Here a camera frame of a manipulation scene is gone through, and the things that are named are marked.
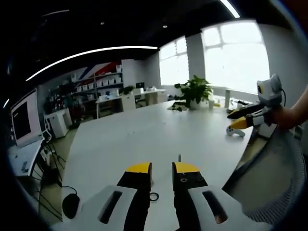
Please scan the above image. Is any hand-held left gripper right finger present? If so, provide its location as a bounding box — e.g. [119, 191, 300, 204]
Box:
[171, 161, 272, 231]

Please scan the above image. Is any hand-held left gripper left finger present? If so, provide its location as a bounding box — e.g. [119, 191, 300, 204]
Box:
[51, 162, 153, 231]

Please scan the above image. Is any white game controller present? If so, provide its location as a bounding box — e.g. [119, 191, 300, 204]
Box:
[226, 127, 246, 138]

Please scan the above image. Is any green potted plant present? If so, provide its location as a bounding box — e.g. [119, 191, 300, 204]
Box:
[174, 75, 214, 111]

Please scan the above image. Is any grey mesh office chair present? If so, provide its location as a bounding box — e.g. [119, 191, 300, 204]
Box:
[221, 125, 308, 226]

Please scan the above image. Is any black computer mouse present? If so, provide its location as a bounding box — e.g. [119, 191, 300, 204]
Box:
[62, 193, 81, 220]

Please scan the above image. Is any black device on table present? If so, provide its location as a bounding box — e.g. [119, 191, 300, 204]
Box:
[167, 101, 188, 112]

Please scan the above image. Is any white desk with drawers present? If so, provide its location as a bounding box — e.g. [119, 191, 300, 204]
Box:
[133, 88, 168, 104]

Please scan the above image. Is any white cabinet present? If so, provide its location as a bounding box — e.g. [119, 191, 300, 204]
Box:
[45, 108, 73, 139]

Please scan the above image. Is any storage shelf with white bins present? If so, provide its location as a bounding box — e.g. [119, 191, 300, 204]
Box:
[72, 63, 124, 102]

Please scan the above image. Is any white side desk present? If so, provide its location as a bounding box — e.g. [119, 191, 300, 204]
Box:
[7, 139, 45, 178]

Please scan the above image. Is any computer monitor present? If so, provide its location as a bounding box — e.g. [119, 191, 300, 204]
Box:
[10, 88, 44, 148]

